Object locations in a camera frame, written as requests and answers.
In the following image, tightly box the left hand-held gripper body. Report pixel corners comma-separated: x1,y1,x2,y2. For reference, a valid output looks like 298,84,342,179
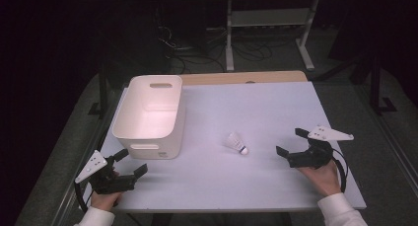
74,149,136,196

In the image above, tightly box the white plastic basket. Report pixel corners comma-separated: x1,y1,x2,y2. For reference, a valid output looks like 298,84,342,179
111,74,187,161

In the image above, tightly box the black metal stand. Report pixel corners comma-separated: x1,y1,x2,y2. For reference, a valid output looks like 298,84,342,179
368,52,399,116
87,51,110,119

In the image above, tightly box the person's right hand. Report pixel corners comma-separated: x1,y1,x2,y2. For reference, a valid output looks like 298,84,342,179
297,160,343,198

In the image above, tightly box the person's left hand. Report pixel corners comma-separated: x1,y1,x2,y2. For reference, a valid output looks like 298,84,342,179
90,172,123,212

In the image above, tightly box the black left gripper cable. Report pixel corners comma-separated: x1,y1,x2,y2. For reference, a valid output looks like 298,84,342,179
73,181,94,214

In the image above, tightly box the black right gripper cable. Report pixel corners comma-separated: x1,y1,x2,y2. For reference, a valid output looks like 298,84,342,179
330,148,350,194

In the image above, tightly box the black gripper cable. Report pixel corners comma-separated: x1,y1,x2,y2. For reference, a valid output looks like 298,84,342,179
73,181,94,214
330,148,350,194

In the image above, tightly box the white metal stand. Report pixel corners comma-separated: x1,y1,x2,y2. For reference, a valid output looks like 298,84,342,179
224,0,321,73

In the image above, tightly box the tangle of black floor cables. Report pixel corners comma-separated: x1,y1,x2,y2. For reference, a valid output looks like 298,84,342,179
156,8,274,74

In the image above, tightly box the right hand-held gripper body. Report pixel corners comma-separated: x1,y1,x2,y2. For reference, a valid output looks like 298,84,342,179
286,124,355,170

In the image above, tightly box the white shuttlecock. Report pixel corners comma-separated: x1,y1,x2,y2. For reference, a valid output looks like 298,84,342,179
224,130,250,156

